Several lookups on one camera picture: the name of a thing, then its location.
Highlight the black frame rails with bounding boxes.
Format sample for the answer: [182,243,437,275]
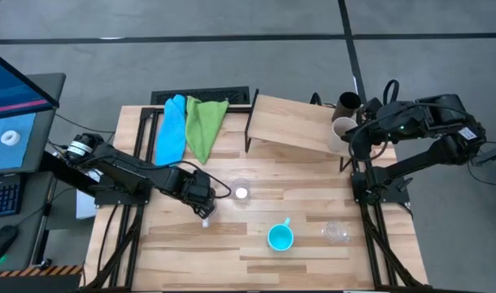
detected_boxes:
[352,162,433,291]
[84,106,163,291]

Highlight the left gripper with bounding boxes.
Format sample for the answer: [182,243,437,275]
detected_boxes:
[177,169,218,221]

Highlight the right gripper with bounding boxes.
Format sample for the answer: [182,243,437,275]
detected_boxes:
[341,98,400,142]

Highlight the black floor cable bundle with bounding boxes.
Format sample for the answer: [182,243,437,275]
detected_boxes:
[467,140,496,188]

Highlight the blue cloth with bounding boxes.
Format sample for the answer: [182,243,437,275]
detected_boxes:
[154,94,188,168]

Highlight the white patterned mug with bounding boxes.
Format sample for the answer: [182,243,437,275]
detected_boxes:
[201,203,220,229]

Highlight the tall black cup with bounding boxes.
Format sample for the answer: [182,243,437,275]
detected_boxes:
[331,91,363,124]

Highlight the teal plastic mug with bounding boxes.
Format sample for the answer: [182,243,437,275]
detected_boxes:
[267,216,295,252]

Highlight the white ring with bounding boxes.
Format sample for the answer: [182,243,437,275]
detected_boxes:
[0,129,21,147]

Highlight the black keyboard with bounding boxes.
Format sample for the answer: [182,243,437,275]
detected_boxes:
[0,175,23,219]

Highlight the tall beige cup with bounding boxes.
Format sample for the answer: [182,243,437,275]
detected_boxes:
[327,116,359,154]

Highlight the white box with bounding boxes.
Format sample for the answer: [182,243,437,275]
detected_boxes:
[75,170,102,221]

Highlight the wooden shelf black legs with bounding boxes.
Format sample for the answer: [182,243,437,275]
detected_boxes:
[244,88,359,173]

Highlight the black platform hazard stripe edge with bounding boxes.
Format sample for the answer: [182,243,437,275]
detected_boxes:
[0,264,85,293]

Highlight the black left frame rails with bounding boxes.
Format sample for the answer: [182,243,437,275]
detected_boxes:
[84,106,163,291]

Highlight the green cloth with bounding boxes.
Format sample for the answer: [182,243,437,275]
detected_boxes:
[185,95,230,165]

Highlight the black frame crossbar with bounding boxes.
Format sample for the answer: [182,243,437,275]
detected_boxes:
[140,104,254,115]

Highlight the black right frame rails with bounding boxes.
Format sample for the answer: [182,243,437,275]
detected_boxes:
[352,162,433,291]

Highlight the clear glass mug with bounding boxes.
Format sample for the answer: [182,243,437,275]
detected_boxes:
[229,177,253,207]

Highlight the black computer mouse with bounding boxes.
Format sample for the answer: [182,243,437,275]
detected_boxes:
[0,224,20,265]

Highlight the computer monitor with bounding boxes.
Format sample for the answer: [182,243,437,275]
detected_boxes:
[0,47,61,122]

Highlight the blue panel grey frame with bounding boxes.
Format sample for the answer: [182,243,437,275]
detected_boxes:
[0,109,57,177]

